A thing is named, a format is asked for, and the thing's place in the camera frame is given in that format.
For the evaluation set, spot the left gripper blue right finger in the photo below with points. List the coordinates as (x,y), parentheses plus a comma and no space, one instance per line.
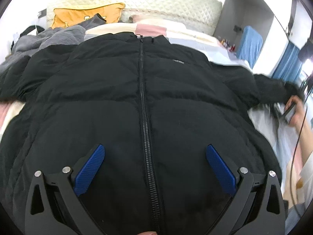
(256,205)

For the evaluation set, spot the patchwork checkered duvet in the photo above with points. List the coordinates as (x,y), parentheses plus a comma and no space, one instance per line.
(185,36)

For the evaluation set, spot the blue covered chair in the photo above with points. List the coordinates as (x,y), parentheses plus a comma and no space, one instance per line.
(250,46)

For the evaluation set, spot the grey fleece garment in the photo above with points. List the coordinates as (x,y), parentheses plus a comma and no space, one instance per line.
(28,45)

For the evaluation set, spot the cream quilted headboard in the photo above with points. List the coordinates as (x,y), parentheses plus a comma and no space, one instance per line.
(198,15)

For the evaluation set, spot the bottles on nightstand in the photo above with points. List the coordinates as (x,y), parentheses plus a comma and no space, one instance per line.
(227,45)

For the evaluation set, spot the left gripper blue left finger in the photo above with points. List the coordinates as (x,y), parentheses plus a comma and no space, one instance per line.
(53,204)

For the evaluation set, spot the person's right hand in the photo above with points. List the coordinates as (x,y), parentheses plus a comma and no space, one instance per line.
(297,118)

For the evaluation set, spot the yellow pillow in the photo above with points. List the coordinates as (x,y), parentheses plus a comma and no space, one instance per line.
(64,18)

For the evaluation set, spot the black puffer jacket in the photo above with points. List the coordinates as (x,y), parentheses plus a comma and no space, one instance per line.
(137,117)

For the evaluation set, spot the grey wardrobe cabinet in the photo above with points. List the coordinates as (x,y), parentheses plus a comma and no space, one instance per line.
(269,18)

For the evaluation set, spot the black bag with strap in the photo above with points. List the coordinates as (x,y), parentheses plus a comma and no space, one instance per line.
(38,29)

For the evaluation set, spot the blue curtain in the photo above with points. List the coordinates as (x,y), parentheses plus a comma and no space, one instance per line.
(289,67)

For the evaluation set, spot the dark grey folded garment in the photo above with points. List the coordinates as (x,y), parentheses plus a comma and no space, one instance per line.
(93,22)

